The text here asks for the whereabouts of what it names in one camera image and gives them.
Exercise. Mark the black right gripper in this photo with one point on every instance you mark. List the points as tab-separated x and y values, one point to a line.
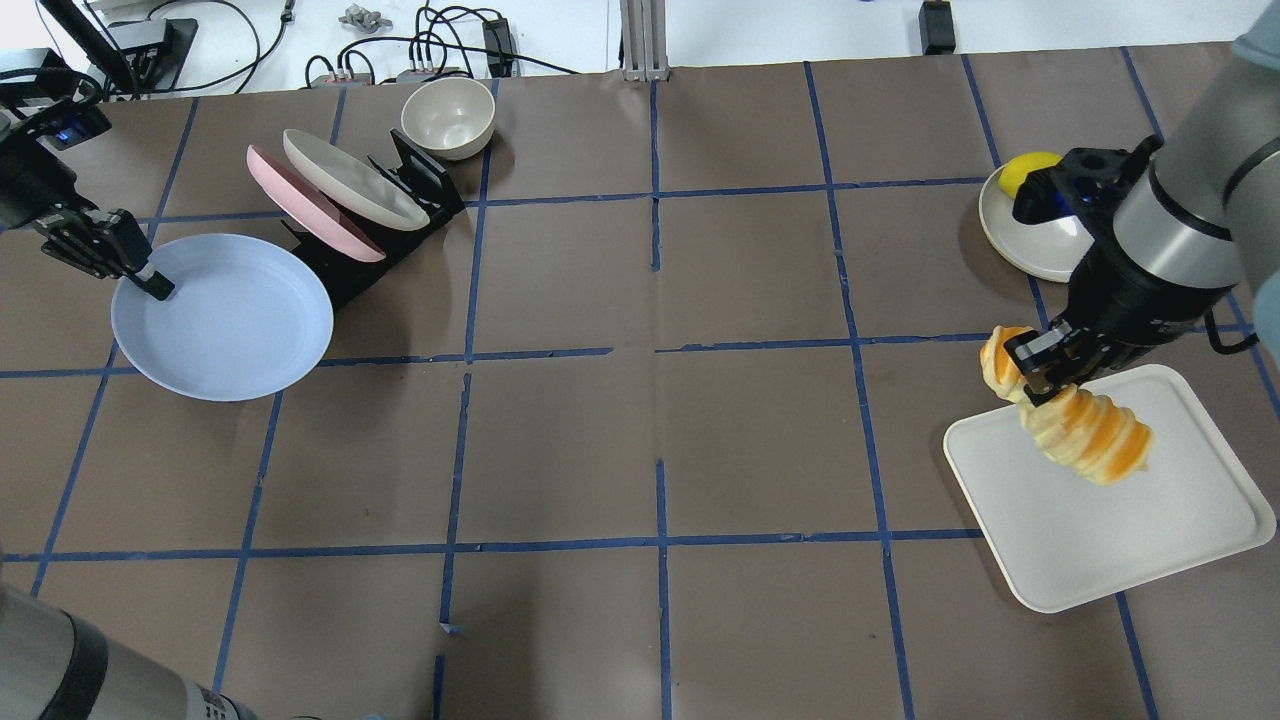
1130	297

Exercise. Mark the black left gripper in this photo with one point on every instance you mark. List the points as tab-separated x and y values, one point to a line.
27	187

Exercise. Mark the orange swirl bread roll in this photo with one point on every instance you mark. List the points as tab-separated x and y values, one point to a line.
1101	441

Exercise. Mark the light blue plate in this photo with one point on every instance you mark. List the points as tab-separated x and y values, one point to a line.
246	319

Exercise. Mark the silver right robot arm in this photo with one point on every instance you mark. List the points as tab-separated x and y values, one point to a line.
1175	225

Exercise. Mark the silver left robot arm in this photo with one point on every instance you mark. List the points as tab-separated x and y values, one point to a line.
36	180

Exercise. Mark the white round plate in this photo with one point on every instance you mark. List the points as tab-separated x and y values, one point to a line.
1048	251

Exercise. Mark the pink plate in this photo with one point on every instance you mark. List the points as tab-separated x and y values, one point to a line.
310	208

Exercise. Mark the cream plate in rack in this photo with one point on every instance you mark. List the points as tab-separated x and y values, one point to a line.
352	183

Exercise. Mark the white rectangular tray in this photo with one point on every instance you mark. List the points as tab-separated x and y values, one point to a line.
1061	541

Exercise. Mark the black dish rack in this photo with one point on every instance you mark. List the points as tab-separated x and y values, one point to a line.
426	181

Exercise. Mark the yellow lemon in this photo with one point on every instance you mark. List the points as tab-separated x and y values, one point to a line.
1015	172

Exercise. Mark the beige bowl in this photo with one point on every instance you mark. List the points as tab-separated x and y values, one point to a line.
453	118

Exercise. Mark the black power adapter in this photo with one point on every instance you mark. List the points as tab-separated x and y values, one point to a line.
936	28

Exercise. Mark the aluminium frame post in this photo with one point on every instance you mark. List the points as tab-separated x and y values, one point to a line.
644	56

